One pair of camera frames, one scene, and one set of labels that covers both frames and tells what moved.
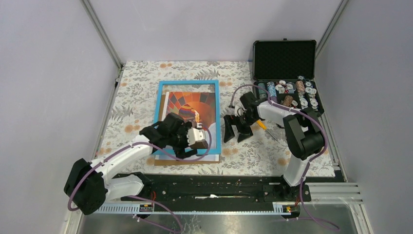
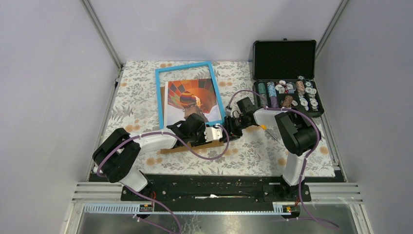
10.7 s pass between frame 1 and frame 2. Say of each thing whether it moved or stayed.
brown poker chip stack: stayed
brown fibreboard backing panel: moved
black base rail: stayed
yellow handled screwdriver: stayed
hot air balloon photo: moved
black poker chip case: stayed
